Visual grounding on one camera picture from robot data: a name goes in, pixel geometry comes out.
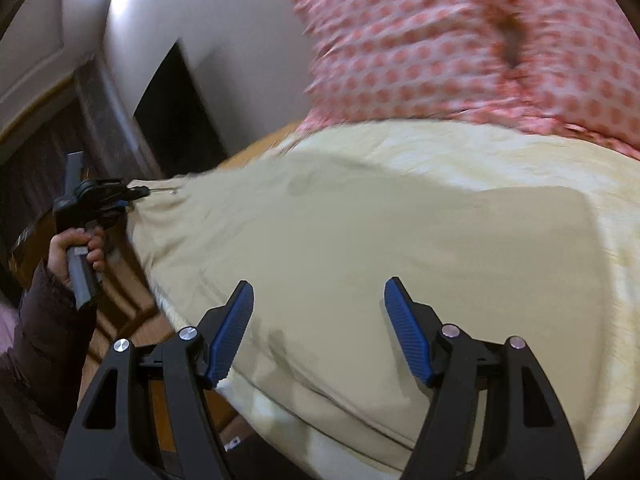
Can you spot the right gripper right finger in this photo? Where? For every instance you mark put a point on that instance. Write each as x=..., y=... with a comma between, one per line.
x=494, y=413

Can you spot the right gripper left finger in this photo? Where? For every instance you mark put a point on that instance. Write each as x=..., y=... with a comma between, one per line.
x=145, y=415

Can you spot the beige khaki pants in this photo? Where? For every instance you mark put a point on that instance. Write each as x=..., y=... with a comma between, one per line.
x=500, y=232

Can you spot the dark sleeved left forearm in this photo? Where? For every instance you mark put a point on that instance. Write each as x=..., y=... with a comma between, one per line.
x=41, y=377

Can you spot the person left hand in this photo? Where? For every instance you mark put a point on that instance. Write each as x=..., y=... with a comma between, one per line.
x=93, y=240

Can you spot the right polka dot pillow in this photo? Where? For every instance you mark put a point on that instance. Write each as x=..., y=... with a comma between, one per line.
x=577, y=73

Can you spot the polka dot pillow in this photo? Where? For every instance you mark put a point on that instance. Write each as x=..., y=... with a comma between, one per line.
x=400, y=59
x=577, y=73

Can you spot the left polka dot pillow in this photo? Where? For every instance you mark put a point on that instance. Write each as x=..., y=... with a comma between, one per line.
x=400, y=59

